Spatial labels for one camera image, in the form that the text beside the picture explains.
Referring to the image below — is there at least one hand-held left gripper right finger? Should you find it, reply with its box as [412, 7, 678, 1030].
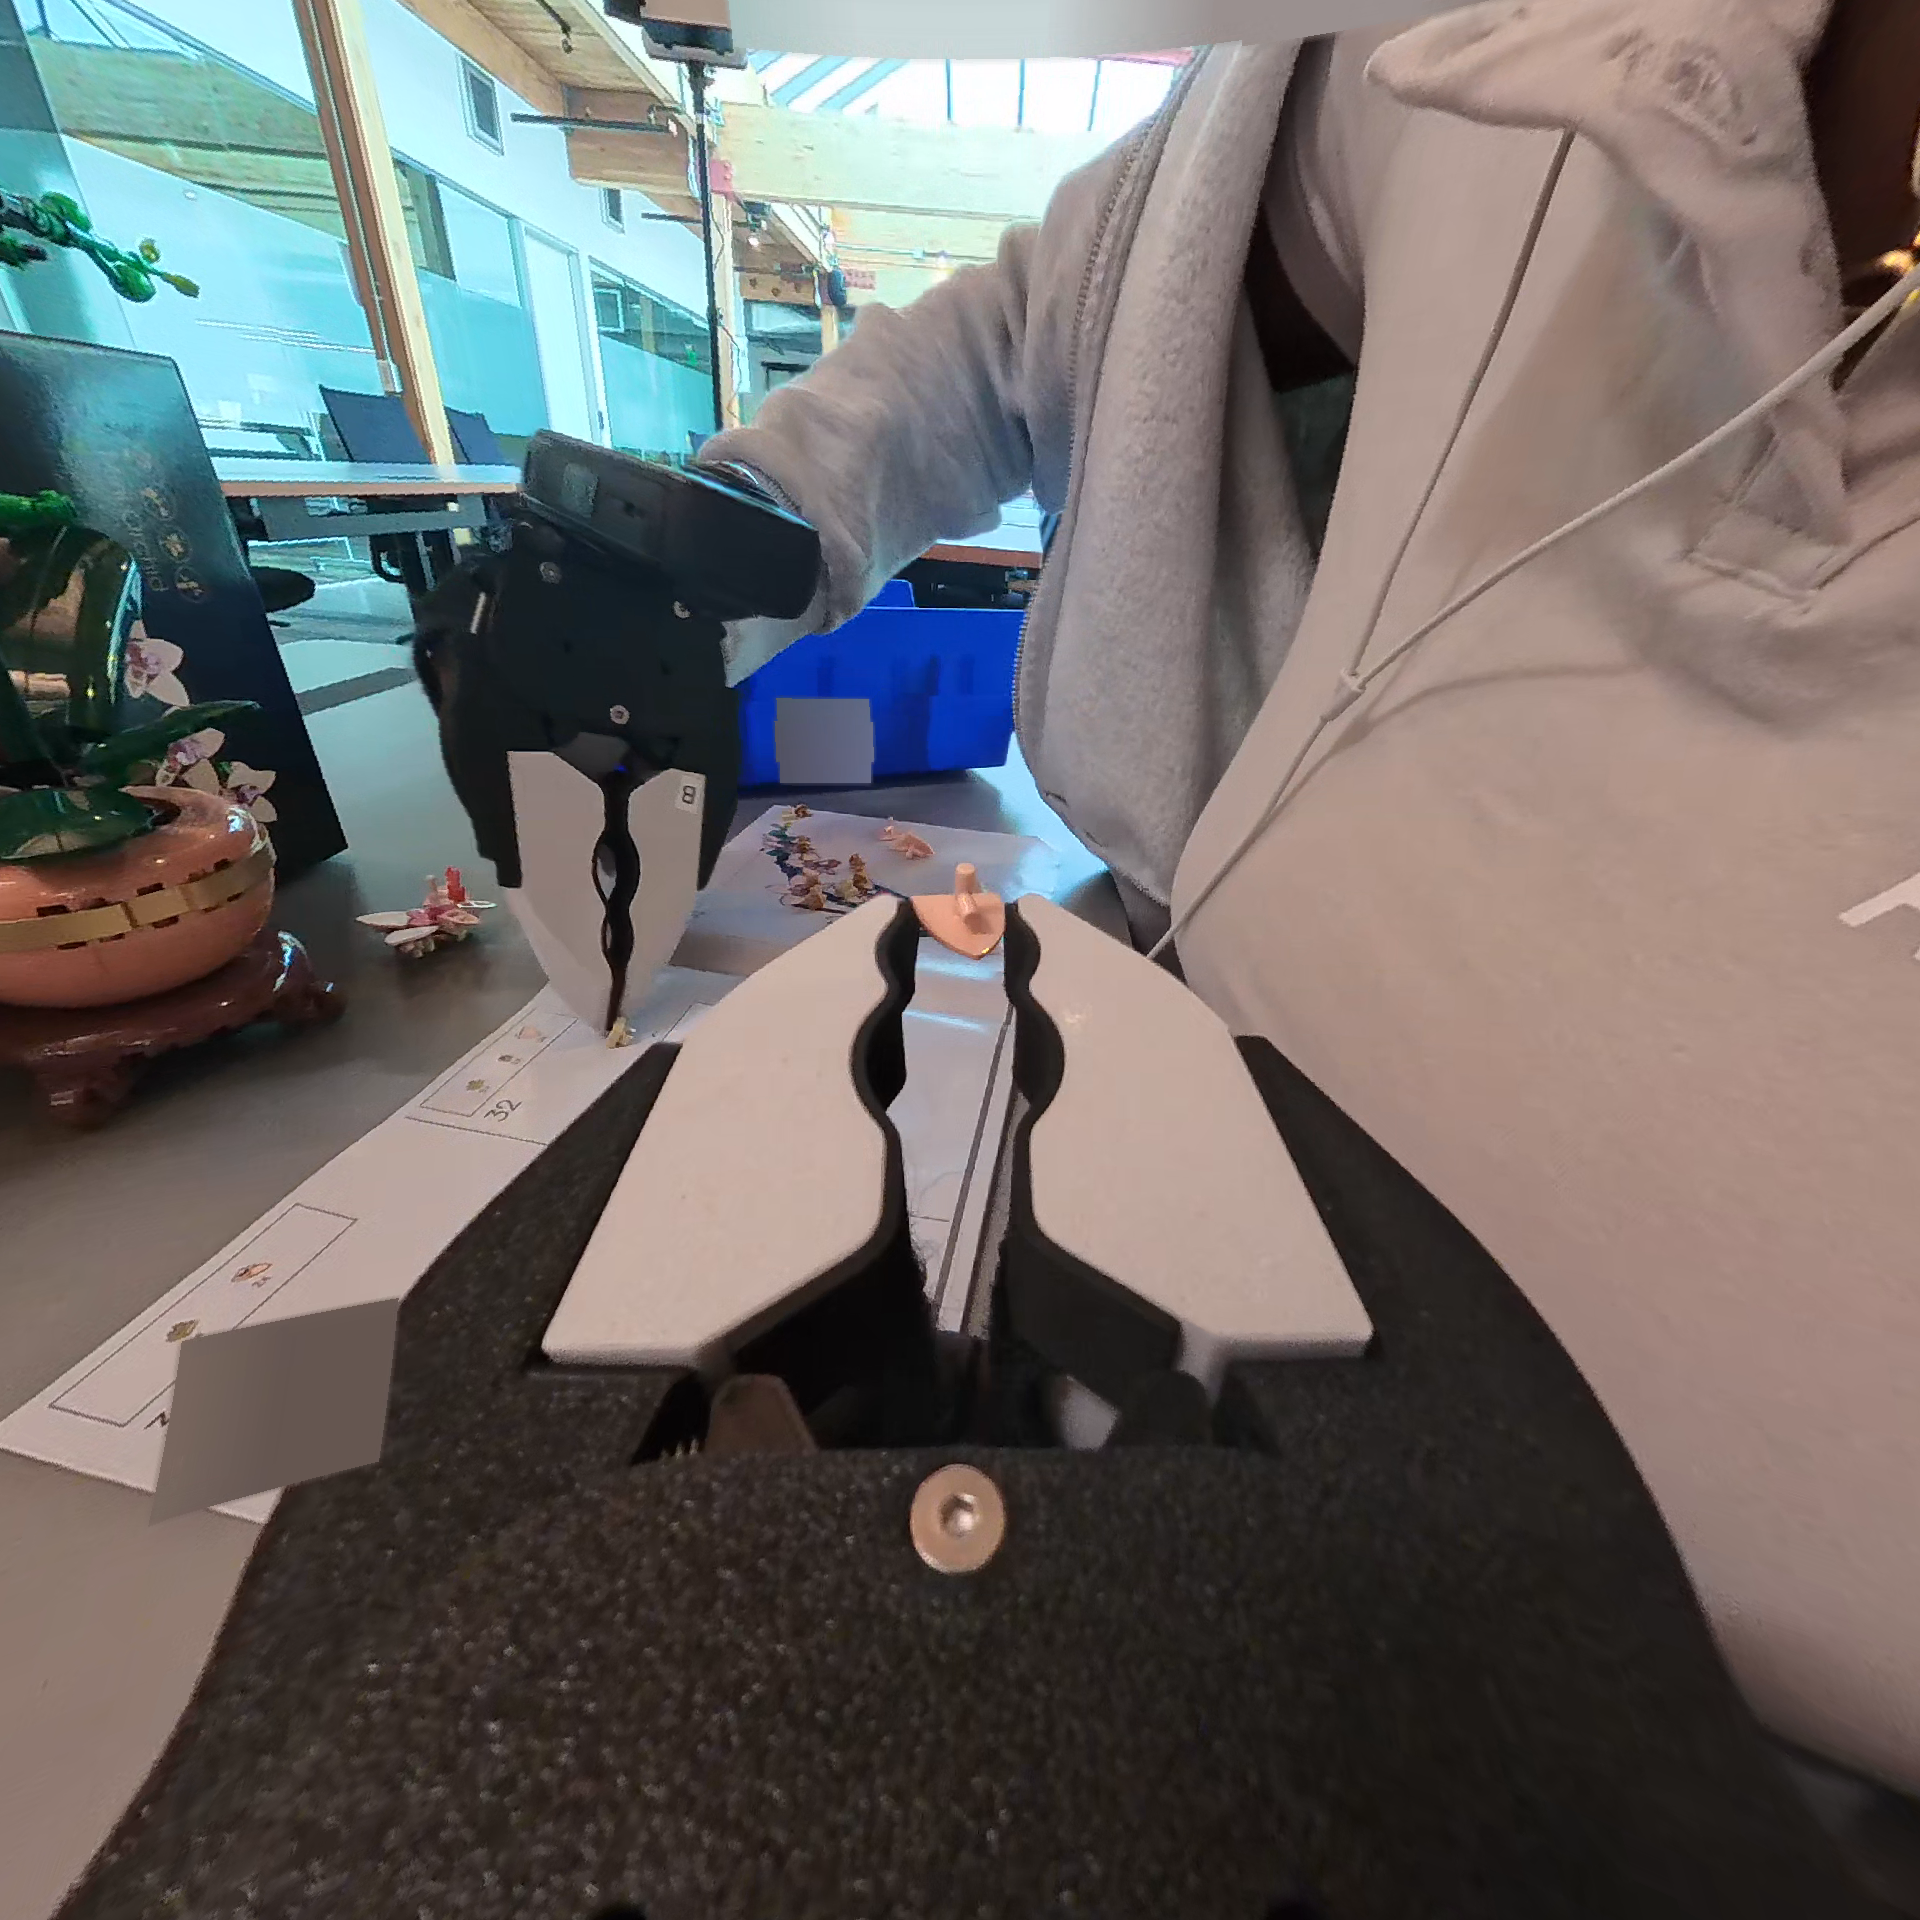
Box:
[1002, 891, 1377, 1374]

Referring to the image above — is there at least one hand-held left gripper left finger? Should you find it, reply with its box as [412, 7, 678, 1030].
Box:
[540, 895, 922, 1374]

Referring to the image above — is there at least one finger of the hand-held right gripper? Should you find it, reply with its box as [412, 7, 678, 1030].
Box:
[608, 769, 710, 1039]
[508, 747, 625, 1038]

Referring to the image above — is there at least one person's right forearm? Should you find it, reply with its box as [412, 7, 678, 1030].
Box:
[693, 225, 1144, 639]

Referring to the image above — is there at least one grey office desk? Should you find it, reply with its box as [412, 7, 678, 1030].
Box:
[218, 458, 528, 587]

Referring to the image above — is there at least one assembled toy brick flower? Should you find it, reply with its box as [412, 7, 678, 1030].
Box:
[355, 871, 496, 962]

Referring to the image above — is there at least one blue plastic bin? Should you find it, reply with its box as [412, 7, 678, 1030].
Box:
[736, 575, 1029, 788]

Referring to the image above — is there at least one toy brick instruction booklet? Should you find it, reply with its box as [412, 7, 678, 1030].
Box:
[0, 802, 1058, 1525]

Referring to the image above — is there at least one person's torso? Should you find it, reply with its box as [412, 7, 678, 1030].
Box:
[1013, 0, 1920, 1801]

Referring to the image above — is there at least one toy brick orchid plant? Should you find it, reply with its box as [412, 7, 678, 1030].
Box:
[0, 187, 350, 1134]

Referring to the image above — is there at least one dark toy set box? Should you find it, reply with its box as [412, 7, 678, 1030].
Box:
[0, 330, 350, 886]

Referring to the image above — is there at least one black tripod with camera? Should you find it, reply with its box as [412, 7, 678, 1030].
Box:
[600, 0, 753, 437]

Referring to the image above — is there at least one thin white cord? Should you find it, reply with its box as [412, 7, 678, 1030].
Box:
[1144, 129, 1920, 965]

